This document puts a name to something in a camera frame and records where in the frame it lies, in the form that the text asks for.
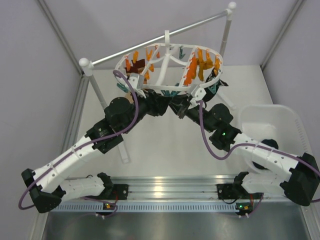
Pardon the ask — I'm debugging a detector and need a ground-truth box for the teal front clothes peg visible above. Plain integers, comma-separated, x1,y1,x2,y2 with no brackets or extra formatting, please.
161,90,180,98

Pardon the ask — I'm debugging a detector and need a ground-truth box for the mustard yellow sock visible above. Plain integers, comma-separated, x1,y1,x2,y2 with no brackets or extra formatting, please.
197,48,214,82

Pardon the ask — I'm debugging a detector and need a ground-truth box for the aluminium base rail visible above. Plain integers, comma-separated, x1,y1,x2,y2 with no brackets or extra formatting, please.
111,175,235,201

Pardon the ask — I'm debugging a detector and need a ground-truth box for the orange inner peg row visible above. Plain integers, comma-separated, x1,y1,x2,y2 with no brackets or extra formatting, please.
183,53,197,86

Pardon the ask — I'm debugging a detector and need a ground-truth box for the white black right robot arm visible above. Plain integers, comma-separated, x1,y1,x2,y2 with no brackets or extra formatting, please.
172,98,320,207

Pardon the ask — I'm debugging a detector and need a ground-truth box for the white round sock hanger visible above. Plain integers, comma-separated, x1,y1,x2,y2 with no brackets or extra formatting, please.
114,31,224,92

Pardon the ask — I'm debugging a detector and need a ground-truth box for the slotted grey cable duct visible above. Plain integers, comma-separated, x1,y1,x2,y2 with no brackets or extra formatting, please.
51,202,295,214

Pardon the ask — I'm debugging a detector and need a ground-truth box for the white plastic basket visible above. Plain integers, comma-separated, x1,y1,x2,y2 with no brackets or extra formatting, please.
238,104,315,176

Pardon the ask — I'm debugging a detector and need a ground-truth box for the teal back clothes peg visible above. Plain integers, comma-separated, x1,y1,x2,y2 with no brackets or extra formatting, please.
178,45,186,60

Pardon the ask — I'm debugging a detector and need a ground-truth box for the teal clothes peg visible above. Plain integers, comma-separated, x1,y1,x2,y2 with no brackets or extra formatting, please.
161,90,180,98
178,45,186,60
208,83,219,95
116,83,130,94

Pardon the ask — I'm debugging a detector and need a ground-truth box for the maroon striped sock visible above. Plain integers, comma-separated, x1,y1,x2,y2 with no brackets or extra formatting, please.
127,59,146,74

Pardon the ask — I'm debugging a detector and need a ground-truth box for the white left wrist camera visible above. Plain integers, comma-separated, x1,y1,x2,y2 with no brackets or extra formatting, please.
128,73,145,90

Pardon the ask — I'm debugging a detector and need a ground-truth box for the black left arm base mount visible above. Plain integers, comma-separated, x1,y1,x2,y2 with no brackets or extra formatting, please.
97,172,129,200

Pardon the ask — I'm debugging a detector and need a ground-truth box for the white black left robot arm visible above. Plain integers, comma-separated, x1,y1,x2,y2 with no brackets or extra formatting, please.
21,90,172,213

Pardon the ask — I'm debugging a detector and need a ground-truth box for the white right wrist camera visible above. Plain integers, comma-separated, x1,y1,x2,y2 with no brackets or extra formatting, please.
190,85,206,104

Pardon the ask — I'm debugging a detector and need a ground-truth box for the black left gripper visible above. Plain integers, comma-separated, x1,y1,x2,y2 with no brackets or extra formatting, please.
121,88,172,134

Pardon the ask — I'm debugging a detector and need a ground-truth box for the white metal drying rack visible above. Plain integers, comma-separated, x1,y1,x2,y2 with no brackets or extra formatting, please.
78,1,237,164

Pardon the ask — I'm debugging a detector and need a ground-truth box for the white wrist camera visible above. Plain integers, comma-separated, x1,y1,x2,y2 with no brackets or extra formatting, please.
128,73,145,90
190,85,206,104

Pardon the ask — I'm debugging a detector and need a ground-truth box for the teal left clothes peg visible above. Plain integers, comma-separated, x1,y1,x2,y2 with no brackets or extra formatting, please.
116,83,130,94

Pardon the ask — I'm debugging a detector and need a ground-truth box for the teal right clothes peg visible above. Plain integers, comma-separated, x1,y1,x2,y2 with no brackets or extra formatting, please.
208,83,219,95

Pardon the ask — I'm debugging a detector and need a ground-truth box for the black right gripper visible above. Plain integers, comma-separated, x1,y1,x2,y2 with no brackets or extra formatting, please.
170,94,216,133

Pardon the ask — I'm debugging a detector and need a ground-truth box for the black white patterned sock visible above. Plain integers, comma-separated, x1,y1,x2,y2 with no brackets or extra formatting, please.
203,68,230,100

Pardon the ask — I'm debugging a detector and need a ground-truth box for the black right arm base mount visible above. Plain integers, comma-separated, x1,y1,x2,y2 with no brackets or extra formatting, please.
216,171,250,200

